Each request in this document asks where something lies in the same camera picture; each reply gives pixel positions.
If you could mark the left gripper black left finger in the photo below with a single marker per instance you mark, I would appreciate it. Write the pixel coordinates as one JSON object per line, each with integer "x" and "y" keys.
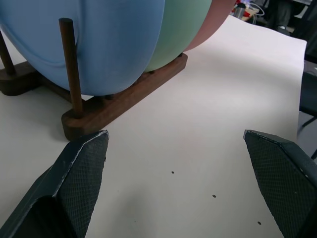
{"x": 79, "y": 183}

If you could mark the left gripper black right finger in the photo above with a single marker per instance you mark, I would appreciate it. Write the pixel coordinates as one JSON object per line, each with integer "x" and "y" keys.
{"x": 282, "y": 183}

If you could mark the blue plate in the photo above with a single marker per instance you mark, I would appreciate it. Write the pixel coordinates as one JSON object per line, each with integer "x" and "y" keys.
{"x": 111, "y": 37}

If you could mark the red plate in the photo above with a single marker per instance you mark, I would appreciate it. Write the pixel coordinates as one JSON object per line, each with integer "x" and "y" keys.
{"x": 213, "y": 22}

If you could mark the green plate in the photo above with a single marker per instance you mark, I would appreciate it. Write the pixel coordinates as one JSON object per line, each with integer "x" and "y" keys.
{"x": 178, "y": 29}

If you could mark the dark wooden dish rack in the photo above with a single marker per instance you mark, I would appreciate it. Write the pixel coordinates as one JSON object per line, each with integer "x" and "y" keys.
{"x": 119, "y": 104}

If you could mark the black chair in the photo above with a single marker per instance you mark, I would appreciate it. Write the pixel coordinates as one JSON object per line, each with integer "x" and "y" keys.
{"x": 309, "y": 94}

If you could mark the steel cup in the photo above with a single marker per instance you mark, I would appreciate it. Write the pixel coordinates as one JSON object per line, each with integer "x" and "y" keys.
{"x": 239, "y": 11}

